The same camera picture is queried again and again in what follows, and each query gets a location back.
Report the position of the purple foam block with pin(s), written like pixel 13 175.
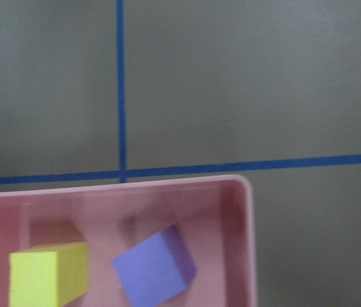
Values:
pixel 156 269

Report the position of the yellow foam block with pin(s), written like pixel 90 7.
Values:
pixel 48 274

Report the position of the pink plastic bin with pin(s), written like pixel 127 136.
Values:
pixel 214 216

